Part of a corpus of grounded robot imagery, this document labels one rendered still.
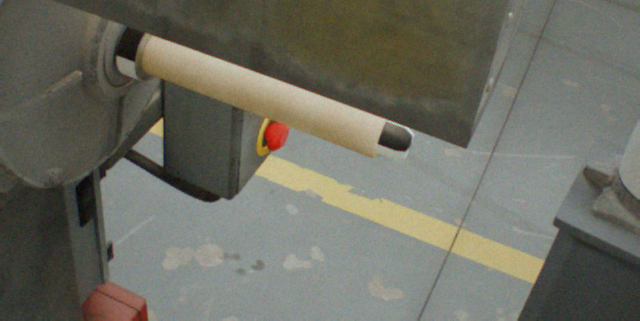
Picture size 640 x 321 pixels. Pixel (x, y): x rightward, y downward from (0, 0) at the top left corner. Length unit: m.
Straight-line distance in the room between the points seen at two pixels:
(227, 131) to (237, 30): 0.54
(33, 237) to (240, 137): 0.26
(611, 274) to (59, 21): 1.09
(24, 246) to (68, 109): 0.36
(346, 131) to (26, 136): 0.22
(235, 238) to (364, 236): 0.35
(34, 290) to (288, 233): 1.29
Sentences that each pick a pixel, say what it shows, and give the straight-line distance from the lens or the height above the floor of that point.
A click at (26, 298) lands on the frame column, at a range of 0.97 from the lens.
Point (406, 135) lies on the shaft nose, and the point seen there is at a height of 1.26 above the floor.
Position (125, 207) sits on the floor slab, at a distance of 2.24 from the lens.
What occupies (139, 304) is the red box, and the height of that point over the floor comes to 0.62.
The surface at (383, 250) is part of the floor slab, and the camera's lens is 2.18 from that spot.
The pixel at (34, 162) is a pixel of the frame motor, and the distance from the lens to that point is 0.59.
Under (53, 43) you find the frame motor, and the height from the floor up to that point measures 1.28.
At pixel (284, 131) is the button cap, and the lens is 0.94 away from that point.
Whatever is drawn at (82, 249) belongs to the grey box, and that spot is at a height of 0.77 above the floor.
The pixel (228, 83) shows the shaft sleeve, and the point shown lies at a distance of 0.55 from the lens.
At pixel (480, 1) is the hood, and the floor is 1.45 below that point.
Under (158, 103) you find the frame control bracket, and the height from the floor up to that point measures 1.03.
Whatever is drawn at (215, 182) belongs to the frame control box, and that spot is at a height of 0.94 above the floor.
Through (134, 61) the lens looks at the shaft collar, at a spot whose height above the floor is 1.25.
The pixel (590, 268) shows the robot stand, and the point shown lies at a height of 0.62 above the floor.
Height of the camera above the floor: 1.58
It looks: 40 degrees down
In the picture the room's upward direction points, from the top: 9 degrees clockwise
